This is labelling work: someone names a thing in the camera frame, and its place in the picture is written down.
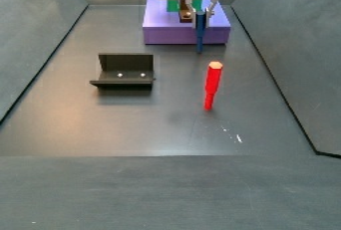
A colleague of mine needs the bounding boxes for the blue peg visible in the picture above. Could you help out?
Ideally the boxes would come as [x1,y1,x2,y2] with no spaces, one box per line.
[195,11,206,54]

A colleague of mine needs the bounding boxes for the purple board base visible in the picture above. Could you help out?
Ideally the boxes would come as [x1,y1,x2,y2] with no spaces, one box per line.
[143,0,230,45]

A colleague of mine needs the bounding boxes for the right green block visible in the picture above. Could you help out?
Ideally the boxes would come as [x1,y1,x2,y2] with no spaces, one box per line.
[191,0,202,11]

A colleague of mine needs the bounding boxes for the green block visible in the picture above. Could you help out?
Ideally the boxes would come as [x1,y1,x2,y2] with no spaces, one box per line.
[191,0,202,11]
[167,0,179,12]

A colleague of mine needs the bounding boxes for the brown L-shaped block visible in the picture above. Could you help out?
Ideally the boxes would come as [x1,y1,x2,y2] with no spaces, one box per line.
[178,0,191,23]

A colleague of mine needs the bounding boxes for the left green block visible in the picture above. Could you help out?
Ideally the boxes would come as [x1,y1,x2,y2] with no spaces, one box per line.
[167,0,179,12]

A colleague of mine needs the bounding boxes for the red peg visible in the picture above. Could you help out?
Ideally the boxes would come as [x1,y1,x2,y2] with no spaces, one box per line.
[203,61,223,111]

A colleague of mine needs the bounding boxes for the black bracket holder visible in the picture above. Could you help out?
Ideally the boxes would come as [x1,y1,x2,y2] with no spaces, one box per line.
[90,53,155,88]

